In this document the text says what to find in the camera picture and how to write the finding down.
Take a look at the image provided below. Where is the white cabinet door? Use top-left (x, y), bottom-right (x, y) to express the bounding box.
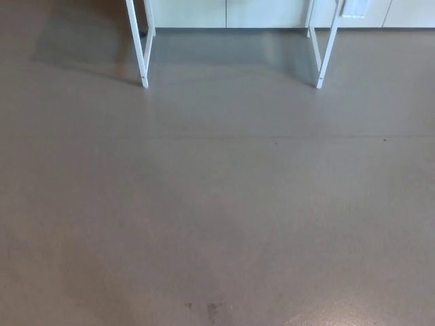
top-left (382, 0), bottom-right (435, 28)
top-left (226, 0), bottom-right (392, 29)

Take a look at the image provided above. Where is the white cabinet door marked 2D03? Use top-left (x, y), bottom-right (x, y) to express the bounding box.
top-left (146, 0), bottom-right (228, 29)

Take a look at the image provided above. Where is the white metal table leg frame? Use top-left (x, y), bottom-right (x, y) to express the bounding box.
top-left (124, 0), bottom-right (157, 89)
top-left (307, 0), bottom-right (343, 90)

